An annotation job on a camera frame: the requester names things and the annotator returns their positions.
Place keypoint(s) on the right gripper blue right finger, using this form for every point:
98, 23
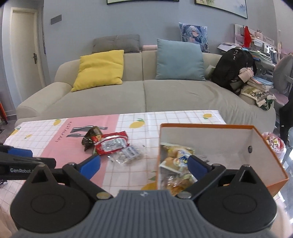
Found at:
208, 177

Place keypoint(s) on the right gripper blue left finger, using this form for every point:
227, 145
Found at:
78, 176

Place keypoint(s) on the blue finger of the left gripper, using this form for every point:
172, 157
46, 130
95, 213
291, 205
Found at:
20, 152

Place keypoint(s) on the clear bag of yellow pastries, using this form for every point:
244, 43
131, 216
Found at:
174, 173

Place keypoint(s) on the dark brown snack packet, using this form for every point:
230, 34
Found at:
91, 137

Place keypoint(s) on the red silver snack packet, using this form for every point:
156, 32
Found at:
111, 143

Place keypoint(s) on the clear bag of white candies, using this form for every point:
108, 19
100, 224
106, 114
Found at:
128, 154

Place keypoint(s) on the stacked orange red stools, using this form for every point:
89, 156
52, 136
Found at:
3, 114

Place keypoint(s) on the orange rimmed white box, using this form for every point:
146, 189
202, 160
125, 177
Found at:
231, 146

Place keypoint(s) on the lemon print pink tablecloth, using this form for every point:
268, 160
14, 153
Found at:
129, 215

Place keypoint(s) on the pink trash bin with bag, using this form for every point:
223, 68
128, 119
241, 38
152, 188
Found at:
276, 144

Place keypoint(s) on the beige fabric sofa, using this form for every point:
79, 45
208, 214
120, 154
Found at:
139, 92

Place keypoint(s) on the printed tote bag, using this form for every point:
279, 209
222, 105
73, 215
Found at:
256, 97

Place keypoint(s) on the black backpack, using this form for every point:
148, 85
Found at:
234, 69

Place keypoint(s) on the yellow cushion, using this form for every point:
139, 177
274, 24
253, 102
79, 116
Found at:
100, 69

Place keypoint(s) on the light blue cushion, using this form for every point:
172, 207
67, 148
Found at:
179, 60

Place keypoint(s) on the white door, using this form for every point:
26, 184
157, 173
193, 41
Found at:
25, 53

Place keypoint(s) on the grey office chair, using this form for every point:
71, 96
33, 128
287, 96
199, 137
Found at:
282, 81

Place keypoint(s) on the grey cushion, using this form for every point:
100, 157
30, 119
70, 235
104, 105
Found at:
129, 43

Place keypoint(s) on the cluttered desk with books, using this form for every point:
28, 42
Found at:
265, 51

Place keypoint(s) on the anime print pillow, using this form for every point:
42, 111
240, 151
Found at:
195, 34

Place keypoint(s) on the framed wall painting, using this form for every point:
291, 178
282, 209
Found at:
237, 7

